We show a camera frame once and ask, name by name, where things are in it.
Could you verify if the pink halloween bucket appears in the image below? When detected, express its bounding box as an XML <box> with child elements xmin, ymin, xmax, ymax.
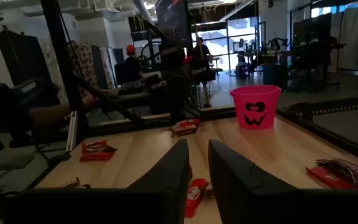
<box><xmin>229</xmin><ymin>85</ymin><xmax>282</xmax><ymax>131</ymax></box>

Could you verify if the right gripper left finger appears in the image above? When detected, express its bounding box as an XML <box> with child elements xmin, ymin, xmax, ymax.
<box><xmin>126</xmin><ymin>139</ymin><xmax>190</xmax><ymax>224</ymax></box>

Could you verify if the large black screen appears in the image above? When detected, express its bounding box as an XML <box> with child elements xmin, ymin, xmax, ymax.
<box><xmin>155</xmin><ymin>0</ymin><xmax>195</xmax><ymax>49</ymax></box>

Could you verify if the red KitKat candy bar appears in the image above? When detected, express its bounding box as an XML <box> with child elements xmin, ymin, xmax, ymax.
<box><xmin>81</xmin><ymin>139</ymin><xmax>109</xmax><ymax>154</ymax></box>
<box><xmin>79</xmin><ymin>146</ymin><xmax>116</xmax><ymax>162</ymax></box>
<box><xmin>305</xmin><ymin>164</ymin><xmax>358</xmax><ymax>190</ymax></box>
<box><xmin>185</xmin><ymin>178</ymin><xmax>211</xmax><ymax>218</ymax></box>
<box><xmin>178</xmin><ymin>118</ymin><xmax>201</xmax><ymax>130</ymax></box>

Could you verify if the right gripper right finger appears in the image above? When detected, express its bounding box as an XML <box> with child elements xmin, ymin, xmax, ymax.
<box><xmin>208</xmin><ymin>139</ymin><xmax>298</xmax><ymax>224</ymax></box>

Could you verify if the black workbench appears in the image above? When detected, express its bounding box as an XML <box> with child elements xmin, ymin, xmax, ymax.
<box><xmin>234</xmin><ymin>35</ymin><xmax>347</xmax><ymax>93</ymax></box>

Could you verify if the floral patterned cloth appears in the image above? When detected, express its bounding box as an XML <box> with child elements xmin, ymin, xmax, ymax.
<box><xmin>68</xmin><ymin>42</ymin><xmax>101</xmax><ymax>91</ymax></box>

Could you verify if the black backdrop panel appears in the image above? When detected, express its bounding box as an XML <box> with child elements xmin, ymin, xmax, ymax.
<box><xmin>0</xmin><ymin>26</ymin><xmax>53</xmax><ymax>90</ymax></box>

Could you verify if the person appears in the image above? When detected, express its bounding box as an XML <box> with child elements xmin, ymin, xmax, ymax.
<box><xmin>115</xmin><ymin>44</ymin><xmax>145</xmax><ymax>86</ymax></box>
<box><xmin>0</xmin><ymin>79</ymin><xmax>111</xmax><ymax>149</ymax></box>
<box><xmin>193</xmin><ymin>36</ymin><xmax>217</xmax><ymax>108</ymax></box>

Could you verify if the white curtain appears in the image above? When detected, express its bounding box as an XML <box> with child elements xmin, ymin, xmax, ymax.
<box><xmin>328</xmin><ymin>6</ymin><xmax>358</xmax><ymax>71</ymax></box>

